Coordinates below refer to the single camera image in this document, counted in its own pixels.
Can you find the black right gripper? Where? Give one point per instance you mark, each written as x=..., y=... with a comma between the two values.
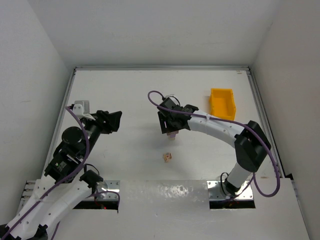
x=165, y=123

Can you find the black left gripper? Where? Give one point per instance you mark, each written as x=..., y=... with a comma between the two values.
x=104, y=120

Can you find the brown rectangular wooden block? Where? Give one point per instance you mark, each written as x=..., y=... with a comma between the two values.
x=172, y=133

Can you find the yellow plastic bin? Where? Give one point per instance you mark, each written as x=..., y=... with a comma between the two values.
x=222, y=103

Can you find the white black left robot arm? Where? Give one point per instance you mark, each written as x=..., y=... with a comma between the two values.
x=65, y=182

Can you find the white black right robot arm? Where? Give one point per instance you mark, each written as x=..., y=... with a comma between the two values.
x=249, y=151

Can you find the helicopter shaped wooden piece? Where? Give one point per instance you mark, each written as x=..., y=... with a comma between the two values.
x=167, y=157

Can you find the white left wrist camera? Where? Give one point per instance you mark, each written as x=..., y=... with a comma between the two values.
x=81, y=107

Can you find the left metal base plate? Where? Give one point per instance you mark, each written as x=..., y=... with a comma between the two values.
x=107, y=190

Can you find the metal base plate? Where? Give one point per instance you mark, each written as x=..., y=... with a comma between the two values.
x=215, y=192
x=107, y=190

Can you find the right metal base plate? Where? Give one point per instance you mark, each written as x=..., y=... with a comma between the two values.
x=215, y=192

